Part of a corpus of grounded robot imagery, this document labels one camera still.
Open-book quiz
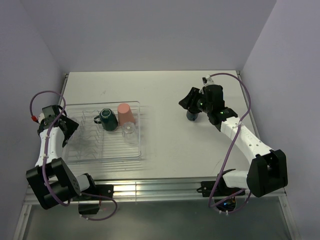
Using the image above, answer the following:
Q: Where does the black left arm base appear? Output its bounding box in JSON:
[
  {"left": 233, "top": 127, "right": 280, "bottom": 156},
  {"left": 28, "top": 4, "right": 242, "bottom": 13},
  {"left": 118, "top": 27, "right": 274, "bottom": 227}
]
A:
[{"left": 72, "top": 184, "right": 114, "bottom": 218}]

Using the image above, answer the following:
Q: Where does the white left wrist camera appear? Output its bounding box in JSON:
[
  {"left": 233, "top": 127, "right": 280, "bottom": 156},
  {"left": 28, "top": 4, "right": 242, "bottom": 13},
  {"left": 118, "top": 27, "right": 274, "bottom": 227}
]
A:
[{"left": 31, "top": 112, "right": 45, "bottom": 124}]

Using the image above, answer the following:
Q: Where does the dark blue ceramic cup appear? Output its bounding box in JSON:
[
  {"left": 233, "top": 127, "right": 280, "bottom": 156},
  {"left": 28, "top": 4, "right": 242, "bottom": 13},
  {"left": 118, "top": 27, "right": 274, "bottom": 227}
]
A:
[{"left": 186, "top": 111, "right": 199, "bottom": 122}]

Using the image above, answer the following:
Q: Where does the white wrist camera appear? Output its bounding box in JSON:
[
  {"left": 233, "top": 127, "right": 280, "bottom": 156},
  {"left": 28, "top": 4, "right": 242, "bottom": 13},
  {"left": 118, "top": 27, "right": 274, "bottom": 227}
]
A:
[
  {"left": 202, "top": 75, "right": 215, "bottom": 87},
  {"left": 31, "top": 112, "right": 45, "bottom": 124}
]

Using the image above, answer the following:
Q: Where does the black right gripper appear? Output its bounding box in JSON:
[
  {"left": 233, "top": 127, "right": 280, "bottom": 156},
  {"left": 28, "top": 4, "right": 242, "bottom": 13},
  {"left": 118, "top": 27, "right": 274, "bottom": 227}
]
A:
[{"left": 178, "top": 86, "right": 212, "bottom": 114}]

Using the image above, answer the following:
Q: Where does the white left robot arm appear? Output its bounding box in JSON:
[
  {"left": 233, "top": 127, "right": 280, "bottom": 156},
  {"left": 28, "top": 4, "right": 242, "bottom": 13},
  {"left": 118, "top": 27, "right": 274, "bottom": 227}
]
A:
[{"left": 26, "top": 105, "right": 98, "bottom": 210}]

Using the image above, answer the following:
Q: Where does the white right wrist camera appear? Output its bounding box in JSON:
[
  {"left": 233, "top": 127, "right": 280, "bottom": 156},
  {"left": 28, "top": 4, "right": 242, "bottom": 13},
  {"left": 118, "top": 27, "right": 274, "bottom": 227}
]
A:
[{"left": 202, "top": 75, "right": 215, "bottom": 87}]

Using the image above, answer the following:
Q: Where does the large clear glass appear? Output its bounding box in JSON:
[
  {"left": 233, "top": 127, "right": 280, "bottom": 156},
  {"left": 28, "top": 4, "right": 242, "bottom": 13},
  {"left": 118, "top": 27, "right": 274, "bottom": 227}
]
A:
[{"left": 121, "top": 121, "right": 139, "bottom": 146}]

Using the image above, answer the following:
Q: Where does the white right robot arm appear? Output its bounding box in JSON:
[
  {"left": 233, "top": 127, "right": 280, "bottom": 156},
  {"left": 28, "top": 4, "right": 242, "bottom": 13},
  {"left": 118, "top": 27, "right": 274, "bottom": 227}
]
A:
[{"left": 178, "top": 84, "right": 288, "bottom": 197}]

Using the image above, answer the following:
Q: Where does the pink plastic tumbler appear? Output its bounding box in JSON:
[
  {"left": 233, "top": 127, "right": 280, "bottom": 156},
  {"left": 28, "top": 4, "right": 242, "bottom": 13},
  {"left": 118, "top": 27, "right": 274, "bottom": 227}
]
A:
[{"left": 117, "top": 103, "right": 136, "bottom": 127}]

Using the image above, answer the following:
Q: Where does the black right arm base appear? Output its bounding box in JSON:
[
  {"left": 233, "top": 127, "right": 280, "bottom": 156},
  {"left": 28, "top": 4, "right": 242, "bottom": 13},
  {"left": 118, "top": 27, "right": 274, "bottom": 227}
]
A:
[{"left": 197, "top": 180, "right": 247, "bottom": 211}]

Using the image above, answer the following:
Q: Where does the dark green ceramic mug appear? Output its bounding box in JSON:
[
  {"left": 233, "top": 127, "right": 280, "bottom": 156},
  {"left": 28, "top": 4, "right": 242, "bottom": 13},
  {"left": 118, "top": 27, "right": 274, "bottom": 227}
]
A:
[{"left": 93, "top": 108, "right": 118, "bottom": 132}]

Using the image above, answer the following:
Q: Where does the aluminium front rail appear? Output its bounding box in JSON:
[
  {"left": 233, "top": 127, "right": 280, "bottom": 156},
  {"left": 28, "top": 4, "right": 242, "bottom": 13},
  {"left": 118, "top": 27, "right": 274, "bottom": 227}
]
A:
[{"left": 24, "top": 176, "right": 287, "bottom": 206}]

